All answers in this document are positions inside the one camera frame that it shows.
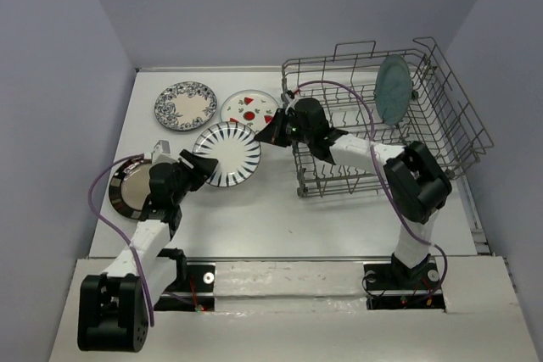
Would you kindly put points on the blue striped white plate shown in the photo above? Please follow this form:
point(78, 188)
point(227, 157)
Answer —
point(234, 146)

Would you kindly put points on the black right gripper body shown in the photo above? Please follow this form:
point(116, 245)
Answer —
point(296, 132)

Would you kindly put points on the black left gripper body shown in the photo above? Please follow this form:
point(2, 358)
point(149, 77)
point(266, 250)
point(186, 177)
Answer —
point(181, 172)

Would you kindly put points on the watermelon pattern plate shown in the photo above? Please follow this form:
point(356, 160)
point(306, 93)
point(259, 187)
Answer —
point(253, 108)

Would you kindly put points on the grey wire dish rack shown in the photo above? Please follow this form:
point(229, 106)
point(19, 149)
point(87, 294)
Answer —
point(439, 114)

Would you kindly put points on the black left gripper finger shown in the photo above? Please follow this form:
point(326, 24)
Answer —
point(198, 162)
point(197, 178)

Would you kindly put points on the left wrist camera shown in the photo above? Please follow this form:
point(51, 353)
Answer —
point(161, 153)

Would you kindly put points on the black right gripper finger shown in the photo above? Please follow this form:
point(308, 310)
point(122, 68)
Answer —
point(280, 119)
point(271, 134)

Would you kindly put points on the dark striped rim plate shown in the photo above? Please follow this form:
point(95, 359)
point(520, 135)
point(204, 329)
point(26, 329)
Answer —
point(128, 187)

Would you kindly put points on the teal ceramic plate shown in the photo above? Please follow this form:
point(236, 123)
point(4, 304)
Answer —
point(393, 90)

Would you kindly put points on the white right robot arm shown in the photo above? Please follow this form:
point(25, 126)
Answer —
point(415, 185)

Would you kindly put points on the blue floral plate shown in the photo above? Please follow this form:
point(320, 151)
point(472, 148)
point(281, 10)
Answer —
point(185, 106)

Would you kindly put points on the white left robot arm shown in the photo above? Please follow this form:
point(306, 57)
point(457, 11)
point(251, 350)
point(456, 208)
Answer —
point(116, 306)

